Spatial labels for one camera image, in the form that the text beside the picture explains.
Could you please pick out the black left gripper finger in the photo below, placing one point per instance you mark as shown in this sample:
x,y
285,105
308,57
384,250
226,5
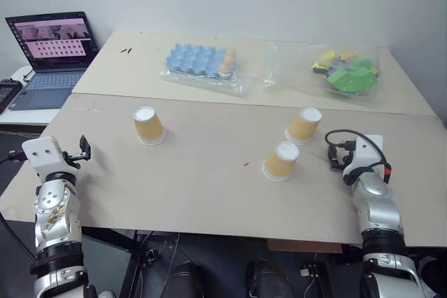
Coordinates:
x,y
86,144
81,156

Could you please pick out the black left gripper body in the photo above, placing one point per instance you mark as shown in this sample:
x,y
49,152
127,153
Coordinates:
x,y
71,162

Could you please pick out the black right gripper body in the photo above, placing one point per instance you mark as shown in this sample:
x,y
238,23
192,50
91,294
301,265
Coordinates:
x,y
347,158

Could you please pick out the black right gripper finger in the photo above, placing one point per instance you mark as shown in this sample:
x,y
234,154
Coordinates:
x,y
333,149
333,164

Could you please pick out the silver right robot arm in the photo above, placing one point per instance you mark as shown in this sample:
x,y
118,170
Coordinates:
x,y
377,207

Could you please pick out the orange paper cup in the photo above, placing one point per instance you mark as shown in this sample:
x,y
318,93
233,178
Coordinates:
x,y
303,127
280,163
149,127

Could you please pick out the green foam toy piece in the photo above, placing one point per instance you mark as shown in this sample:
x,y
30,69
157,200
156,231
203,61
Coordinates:
x,y
352,78

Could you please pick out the yellow foam toy piece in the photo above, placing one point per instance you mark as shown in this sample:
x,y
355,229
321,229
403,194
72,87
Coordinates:
x,y
330,55

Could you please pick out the clear bag with foam toys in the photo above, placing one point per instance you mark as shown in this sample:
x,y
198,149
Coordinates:
x,y
290,64

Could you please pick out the grey open laptop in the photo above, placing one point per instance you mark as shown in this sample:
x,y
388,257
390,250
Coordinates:
x,y
52,53

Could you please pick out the white plug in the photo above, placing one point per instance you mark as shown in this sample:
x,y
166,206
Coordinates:
x,y
305,272

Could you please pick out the clear bag with egg tray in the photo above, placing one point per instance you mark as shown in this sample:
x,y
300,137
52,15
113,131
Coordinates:
x,y
241,80

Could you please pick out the dark rounded shape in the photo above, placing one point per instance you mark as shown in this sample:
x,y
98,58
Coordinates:
x,y
185,280
267,278

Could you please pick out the blue egg tray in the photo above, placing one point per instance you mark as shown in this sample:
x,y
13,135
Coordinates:
x,y
192,59

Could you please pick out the orange toy egg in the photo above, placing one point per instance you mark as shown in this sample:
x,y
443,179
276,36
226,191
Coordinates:
x,y
230,55

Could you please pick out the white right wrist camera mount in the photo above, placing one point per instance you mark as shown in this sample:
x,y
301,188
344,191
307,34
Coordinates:
x,y
366,153

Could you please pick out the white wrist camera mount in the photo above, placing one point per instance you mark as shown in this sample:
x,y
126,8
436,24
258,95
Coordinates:
x,y
366,153
42,153

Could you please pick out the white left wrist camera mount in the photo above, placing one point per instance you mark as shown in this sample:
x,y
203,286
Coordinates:
x,y
42,153

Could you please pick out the black table frame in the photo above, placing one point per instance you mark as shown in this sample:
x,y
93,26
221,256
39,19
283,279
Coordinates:
x,y
134,259

